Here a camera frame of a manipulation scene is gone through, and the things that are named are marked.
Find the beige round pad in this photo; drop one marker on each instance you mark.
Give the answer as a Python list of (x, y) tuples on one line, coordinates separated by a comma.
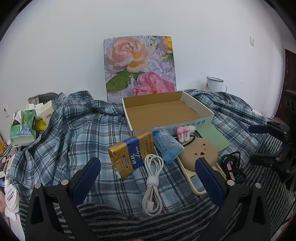
[(198, 150)]

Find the grey striped blanket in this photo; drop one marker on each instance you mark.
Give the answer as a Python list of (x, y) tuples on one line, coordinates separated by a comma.
[(115, 217)]

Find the white round container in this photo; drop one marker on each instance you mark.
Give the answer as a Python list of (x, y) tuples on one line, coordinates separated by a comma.
[(11, 192)]

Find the grey bag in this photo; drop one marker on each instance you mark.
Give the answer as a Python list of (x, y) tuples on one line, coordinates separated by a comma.
[(41, 97)]

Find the white wall switch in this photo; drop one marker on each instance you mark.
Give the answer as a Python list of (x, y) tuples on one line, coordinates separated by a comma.
[(252, 41)]

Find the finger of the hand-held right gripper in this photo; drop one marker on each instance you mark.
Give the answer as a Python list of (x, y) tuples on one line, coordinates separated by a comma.
[(256, 129), (263, 159)]

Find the blue tissue packet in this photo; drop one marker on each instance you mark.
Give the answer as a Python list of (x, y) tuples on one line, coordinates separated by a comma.
[(167, 146)]

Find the white cardboard box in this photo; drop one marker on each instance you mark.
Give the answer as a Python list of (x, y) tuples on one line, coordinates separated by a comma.
[(161, 113)]

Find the brown wooden door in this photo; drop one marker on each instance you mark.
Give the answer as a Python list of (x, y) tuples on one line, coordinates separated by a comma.
[(288, 69)]

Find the blue plaid shirt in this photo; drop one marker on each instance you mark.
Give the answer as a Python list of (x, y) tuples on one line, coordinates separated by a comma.
[(76, 139)]

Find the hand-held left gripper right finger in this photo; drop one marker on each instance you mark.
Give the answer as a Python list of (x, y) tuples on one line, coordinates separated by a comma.
[(208, 178)]

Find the green tissue pack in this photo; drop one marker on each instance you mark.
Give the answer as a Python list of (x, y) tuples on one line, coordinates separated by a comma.
[(23, 129)]

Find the floral rose poster board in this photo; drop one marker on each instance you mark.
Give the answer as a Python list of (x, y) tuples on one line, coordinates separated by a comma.
[(138, 64)]

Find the white enamel mug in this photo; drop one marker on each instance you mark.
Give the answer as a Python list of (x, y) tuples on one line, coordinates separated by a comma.
[(214, 84)]

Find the gold and blue packet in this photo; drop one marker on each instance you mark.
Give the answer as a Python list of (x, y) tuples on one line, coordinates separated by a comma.
[(131, 153)]

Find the white wall socket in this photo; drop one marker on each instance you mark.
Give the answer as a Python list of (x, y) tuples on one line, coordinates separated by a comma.
[(6, 111)]

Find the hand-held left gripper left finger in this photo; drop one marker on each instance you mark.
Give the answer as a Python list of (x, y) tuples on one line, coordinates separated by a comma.
[(89, 176)]

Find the green card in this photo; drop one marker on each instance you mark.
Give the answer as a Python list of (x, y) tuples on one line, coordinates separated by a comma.
[(212, 139)]

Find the pink and white hair clip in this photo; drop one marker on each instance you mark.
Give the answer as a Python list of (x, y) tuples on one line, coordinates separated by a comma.
[(183, 134)]

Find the yellow small box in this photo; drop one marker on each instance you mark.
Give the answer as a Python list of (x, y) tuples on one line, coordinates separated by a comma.
[(41, 124)]

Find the white small carton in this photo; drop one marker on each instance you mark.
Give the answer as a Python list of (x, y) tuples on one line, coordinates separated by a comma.
[(46, 110)]

